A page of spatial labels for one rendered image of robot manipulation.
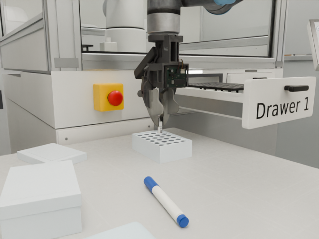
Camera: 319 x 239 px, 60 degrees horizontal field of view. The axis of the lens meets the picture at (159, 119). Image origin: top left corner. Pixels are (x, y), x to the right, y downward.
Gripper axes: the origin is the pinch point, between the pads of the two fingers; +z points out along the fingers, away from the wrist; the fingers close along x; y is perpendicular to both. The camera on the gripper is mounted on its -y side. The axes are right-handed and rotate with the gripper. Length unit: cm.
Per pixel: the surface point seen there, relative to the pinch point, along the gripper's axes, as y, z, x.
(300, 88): 19.5, -8.1, 27.2
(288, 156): -83, 67, 190
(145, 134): 0.0, 3.1, -3.8
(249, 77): -18, -9, 54
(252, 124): 16.7, -0.4, 14.5
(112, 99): -8.4, -4.8, -8.7
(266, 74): -18, -10, 64
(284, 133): -89, 47, 189
